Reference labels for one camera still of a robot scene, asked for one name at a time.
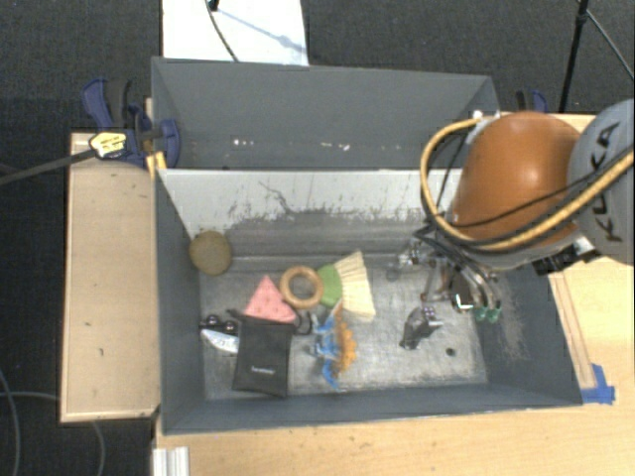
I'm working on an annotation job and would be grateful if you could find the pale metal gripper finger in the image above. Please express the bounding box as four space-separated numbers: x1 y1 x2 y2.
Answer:
399 304 445 351
387 246 429 281

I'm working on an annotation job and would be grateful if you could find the green brush with pale bristles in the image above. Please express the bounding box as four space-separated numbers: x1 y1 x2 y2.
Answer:
316 249 377 323

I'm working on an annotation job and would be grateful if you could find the orange knobbly toy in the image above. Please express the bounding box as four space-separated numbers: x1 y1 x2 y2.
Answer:
330 310 359 372

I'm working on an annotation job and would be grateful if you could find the blue plastic toy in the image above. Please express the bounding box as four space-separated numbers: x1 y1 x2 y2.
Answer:
309 313 348 392

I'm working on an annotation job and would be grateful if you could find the grey metal bin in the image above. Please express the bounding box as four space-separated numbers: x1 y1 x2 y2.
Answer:
150 56 584 436

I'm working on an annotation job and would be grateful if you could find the pink triangular sponge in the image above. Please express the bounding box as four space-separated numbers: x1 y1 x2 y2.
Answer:
243 274 298 324

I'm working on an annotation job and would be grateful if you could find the black cloth pouch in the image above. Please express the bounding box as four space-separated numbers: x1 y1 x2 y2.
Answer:
226 308 315 399

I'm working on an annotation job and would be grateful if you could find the brown round ball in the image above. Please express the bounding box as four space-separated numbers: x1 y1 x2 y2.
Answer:
188 230 234 277

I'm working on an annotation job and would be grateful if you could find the pale wood board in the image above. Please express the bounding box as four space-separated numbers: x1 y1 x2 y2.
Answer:
60 131 163 424

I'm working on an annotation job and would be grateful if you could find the black cylinder on white bracket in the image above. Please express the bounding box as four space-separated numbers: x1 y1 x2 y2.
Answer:
532 236 597 278

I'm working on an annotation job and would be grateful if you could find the pale wooden ring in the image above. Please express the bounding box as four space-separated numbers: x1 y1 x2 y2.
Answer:
279 265 325 310

